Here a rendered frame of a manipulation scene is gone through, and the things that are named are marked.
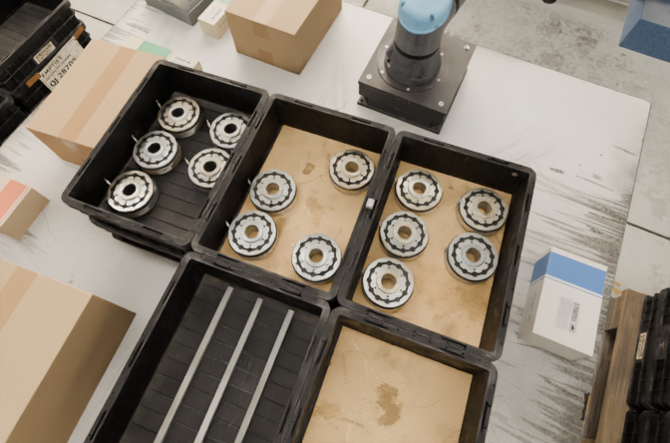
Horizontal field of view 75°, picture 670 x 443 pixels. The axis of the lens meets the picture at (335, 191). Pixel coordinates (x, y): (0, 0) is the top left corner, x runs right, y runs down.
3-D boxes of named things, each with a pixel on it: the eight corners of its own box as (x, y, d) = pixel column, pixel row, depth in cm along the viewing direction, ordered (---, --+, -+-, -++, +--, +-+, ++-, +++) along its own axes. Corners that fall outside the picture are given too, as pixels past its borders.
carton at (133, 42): (128, 63, 135) (119, 49, 129) (140, 49, 137) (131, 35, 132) (193, 89, 130) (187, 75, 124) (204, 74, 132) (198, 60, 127)
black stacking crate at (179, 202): (174, 90, 116) (159, 60, 106) (277, 122, 111) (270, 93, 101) (89, 221, 100) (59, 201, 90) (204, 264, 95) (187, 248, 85)
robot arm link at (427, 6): (384, 43, 110) (390, -1, 97) (412, 9, 114) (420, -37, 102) (427, 64, 107) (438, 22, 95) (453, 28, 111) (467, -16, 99)
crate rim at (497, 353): (397, 134, 97) (398, 128, 95) (533, 175, 93) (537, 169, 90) (334, 305, 81) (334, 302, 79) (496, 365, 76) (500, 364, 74)
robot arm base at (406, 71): (403, 33, 124) (408, 6, 114) (450, 58, 120) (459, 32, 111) (373, 69, 119) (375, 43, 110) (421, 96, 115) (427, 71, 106)
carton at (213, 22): (244, -14, 149) (240, -30, 143) (259, -8, 147) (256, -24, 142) (202, 33, 140) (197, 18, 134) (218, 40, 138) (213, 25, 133)
